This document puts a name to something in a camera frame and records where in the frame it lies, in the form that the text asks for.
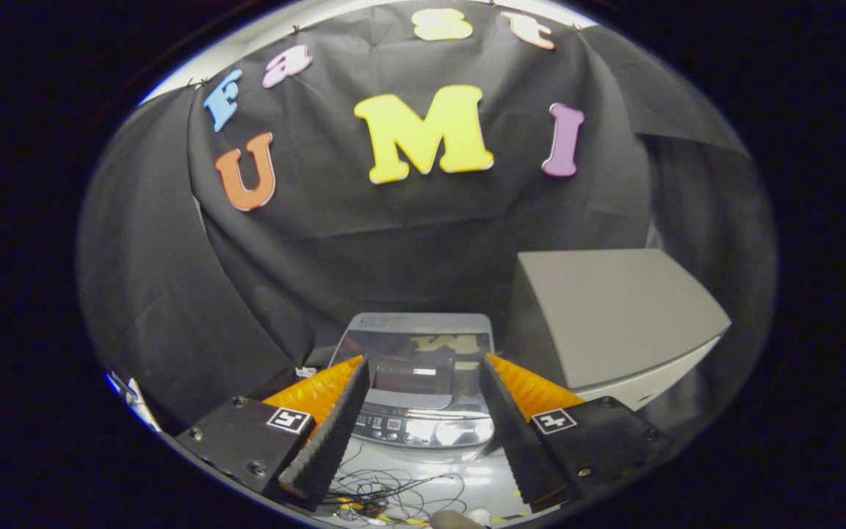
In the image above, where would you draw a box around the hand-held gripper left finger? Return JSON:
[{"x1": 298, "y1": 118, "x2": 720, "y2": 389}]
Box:
[{"x1": 173, "y1": 355, "x2": 371, "y2": 511}]

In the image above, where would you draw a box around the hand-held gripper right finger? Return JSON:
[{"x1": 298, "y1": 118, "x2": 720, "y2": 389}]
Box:
[{"x1": 478, "y1": 353, "x2": 670, "y2": 515}]

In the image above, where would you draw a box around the grey washing machine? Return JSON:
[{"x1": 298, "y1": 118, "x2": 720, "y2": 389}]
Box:
[{"x1": 326, "y1": 312, "x2": 499, "y2": 465}]

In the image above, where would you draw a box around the grey cabinet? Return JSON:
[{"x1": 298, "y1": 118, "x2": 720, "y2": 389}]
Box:
[{"x1": 504, "y1": 248, "x2": 732, "y2": 412}]

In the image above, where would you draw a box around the black backdrop cloth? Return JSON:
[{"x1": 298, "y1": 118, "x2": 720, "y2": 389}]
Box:
[{"x1": 76, "y1": 0, "x2": 778, "y2": 434}]

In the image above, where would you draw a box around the cluttered white desk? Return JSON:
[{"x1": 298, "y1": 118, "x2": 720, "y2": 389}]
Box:
[{"x1": 106, "y1": 371, "x2": 165, "y2": 433}]

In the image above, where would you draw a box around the tangle of thin cables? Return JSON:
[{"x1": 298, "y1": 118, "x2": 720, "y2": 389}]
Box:
[{"x1": 320, "y1": 441, "x2": 469, "y2": 527}]

